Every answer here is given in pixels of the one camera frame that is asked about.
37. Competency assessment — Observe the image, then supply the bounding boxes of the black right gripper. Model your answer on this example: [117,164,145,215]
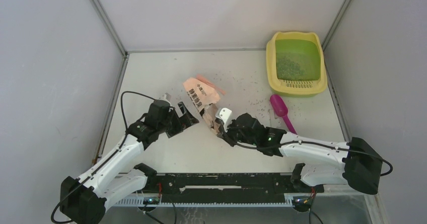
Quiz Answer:
[217,119,258,147]

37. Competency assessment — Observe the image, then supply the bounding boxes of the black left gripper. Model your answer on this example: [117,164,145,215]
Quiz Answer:
[158,102,198,138]

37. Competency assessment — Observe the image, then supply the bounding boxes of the pink cat litter bag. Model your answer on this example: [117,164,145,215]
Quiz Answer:
[183,74,226,135]

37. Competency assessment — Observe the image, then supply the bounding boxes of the magenta plastic scoop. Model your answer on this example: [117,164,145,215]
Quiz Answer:
[269,94,297,134]

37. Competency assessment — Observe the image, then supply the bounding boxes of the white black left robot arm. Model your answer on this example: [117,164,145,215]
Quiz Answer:
[54,100,199,223]

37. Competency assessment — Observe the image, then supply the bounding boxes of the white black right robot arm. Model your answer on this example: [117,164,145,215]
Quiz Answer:
[216,109,390,195]

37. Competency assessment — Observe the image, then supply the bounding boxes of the green litter pellets pile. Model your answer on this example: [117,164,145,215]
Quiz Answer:
[276,52,311,81]

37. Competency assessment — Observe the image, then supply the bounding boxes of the yellow green litter box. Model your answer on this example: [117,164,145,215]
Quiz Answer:
[266,31,328,97]

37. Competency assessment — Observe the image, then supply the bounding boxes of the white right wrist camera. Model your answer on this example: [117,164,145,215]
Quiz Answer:
[215,107,233,132]

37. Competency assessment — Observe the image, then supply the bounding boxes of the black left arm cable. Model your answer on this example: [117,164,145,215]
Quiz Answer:
[50,91,158,224]

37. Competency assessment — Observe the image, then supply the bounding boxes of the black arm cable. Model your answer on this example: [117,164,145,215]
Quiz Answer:
[217,132,394,224]
[50,91,158,224]

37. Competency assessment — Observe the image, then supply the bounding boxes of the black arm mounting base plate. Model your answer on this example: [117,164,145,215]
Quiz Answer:
[137,173,324,205]

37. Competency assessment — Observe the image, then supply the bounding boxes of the aluminium front frame rail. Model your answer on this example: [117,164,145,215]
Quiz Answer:
[75,172,379,207]

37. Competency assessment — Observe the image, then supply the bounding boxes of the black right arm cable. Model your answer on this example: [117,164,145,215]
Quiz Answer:
[217,132,394,224]

